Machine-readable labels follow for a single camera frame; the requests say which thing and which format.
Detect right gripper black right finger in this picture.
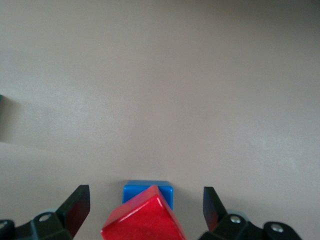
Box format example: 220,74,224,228
198,186,302,240

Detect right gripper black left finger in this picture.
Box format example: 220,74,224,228
0,184,91,240

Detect red wooden block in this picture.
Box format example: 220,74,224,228
100,184,187,240

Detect blue wooden block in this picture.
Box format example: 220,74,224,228
122,180,174,210

